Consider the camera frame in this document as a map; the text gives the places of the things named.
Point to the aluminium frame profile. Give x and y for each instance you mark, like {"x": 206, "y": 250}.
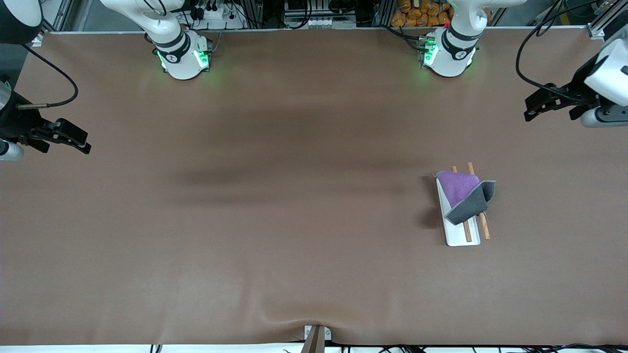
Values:
{"x": 601, "y": 22}
{"x": 54, "y": 19}

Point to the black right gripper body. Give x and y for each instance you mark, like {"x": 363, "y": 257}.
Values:
{"x": 18, "y": 122}

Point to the orange snack packets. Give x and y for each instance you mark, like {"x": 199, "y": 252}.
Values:
{"x": 417, "y": 14}

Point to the brown upright post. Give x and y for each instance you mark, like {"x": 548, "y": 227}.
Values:
{"x": 315, "y": 342}

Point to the grey metal clamp bracket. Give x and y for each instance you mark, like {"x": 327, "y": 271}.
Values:
{"x": 308, "y": 333}

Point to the brown table mat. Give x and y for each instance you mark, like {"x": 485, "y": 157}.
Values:
{"x": 314, "y": 147}

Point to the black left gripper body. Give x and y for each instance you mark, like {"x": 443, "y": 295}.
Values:
{"x": 582, "y": 82}

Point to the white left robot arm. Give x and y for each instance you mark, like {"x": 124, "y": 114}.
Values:
{"x": 454, "y": 54}

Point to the purple and grey towel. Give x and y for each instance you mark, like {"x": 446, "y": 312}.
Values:
{"x": 458, "y": 189}

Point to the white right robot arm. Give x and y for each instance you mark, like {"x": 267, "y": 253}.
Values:
{"x": 182, "y": 56}

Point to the white power strip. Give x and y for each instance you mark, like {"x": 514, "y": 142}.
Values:
{"x": 218, "y": 14}

